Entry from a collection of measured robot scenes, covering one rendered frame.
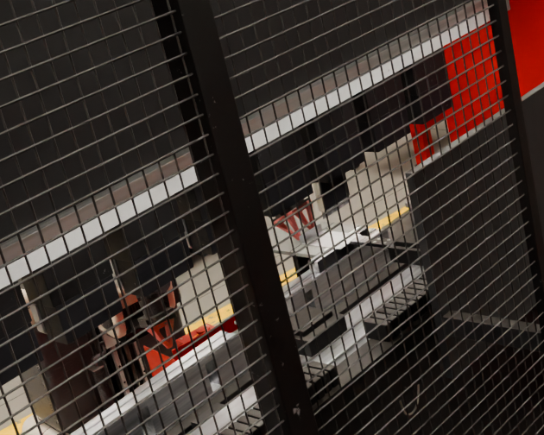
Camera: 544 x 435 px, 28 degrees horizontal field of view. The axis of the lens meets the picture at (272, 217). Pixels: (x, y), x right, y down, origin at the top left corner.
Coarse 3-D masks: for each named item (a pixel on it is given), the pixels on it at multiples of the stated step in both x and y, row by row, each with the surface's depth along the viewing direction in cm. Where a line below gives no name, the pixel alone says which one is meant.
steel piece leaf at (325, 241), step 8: (320, 224) 276; (312, 232) 274; (320, 232) 276; (328, 232) 274; (336, 232) 273; (304, 240) 272; (312, 240) 272; (320, 240) 271; (328, 240) 270; (336, 240) 268
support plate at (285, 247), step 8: (288, 224) 287; (304, 224) 284; (344, 224) 277; (352, 224) 276; (272, 232) 284; (280, 232) 283; (272, 240) 279; (280, 240) 278; (288, 240) 276; (296, 240) 275; (280, 248) 273; (288, 248) 271; (296, 248) 270; (312, 248) 268; (304, 256) 266; (312, 256) 264
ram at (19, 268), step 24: (480, 24) 298; (384, 72) 268; (336, 96) 256; (288, 120) 244; (192, 168) 224; (144, 192) 215; (168, 192) 220; (120, 216) 211; (72, 240) 204; (24, 264) 196; (0, 288) 193
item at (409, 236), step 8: (408, 232) 254; (416, 232) 253; (352, 240) 265; (360, 240) 264; (368, 240) 263; (376, 240) 262; (384, 240) 261; (392, 240) 260; (400, 240) 251; (408, 240) 250; (392, 248) 251; (400, 248) 250; (416, 248) 247; (392, 256) 252; (400, 256) 250; (416, 256) 247; (416, 264) 248
